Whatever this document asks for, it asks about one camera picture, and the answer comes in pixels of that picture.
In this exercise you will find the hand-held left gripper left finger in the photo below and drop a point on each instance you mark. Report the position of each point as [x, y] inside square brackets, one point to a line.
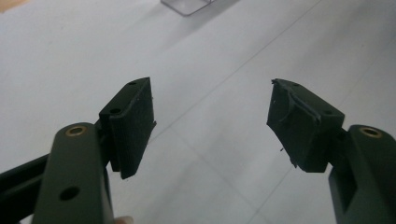
[134, 124]

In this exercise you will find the clear plastic organizer box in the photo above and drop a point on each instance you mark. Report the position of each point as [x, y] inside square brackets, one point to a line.
[186, 6]

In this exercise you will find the wooden table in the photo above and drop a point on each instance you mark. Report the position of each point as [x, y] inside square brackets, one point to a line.
[11, 3]

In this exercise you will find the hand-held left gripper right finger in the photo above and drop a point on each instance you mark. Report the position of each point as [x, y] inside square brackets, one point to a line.
[302, 130]

